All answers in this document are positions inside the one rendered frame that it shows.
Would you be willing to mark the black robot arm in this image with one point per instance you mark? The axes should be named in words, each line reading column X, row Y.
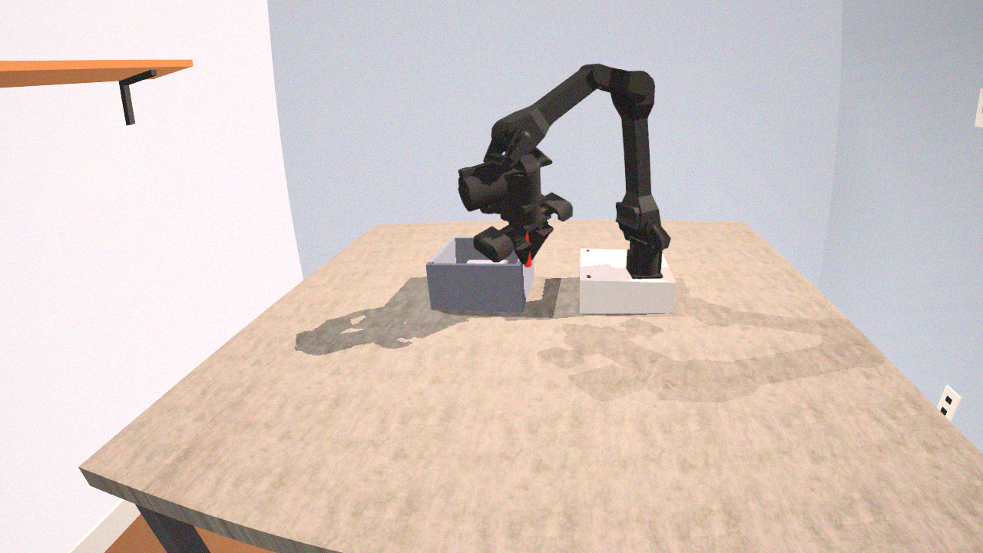
column 517, row 173

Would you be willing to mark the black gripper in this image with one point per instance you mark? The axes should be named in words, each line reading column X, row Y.
column 524, row 216

